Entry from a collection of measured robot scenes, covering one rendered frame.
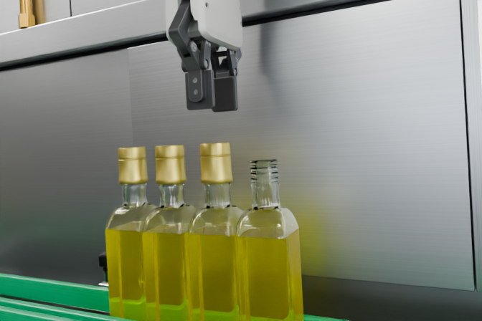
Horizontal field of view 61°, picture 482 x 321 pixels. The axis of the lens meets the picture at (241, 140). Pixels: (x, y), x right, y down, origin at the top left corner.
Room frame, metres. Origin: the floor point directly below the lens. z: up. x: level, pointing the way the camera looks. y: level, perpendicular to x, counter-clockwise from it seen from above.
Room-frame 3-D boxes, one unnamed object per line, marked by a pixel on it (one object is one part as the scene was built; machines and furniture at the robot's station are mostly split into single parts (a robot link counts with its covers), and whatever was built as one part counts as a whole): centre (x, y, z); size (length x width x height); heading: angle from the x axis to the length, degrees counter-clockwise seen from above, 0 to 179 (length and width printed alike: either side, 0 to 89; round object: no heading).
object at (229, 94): (0.50, 0.01, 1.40); 0.03 x 0.03 x 0.07; 65
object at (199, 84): (0.43, 0.05, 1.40); 0.03 x 0.03 x 0.07; 65
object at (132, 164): (0.51, 0.14, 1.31); 0.04 x 0.04 x 0.04
